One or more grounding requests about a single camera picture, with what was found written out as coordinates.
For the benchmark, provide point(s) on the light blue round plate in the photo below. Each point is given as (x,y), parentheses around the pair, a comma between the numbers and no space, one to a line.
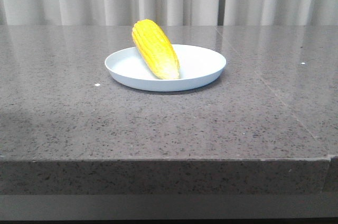
(198,67)

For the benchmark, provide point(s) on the yellow corn cob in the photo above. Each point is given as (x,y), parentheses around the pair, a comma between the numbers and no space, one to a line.
(156,49)

